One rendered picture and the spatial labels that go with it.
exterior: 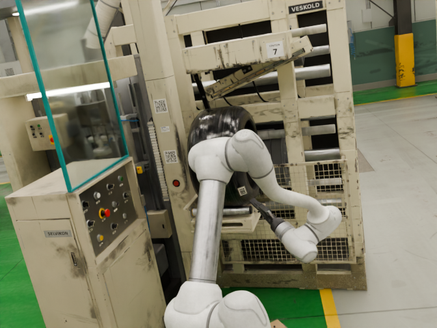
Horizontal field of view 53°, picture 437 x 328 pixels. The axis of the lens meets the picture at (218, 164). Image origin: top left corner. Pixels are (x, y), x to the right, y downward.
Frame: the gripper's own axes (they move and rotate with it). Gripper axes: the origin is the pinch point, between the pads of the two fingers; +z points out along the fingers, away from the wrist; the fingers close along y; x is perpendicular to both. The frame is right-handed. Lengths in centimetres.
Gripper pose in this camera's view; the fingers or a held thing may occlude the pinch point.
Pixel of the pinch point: (255, 204)
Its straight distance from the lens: 220.0
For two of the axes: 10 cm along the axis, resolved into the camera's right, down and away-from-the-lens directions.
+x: 8.1, -5.6, 2.1
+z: -5.2, -5.0, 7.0
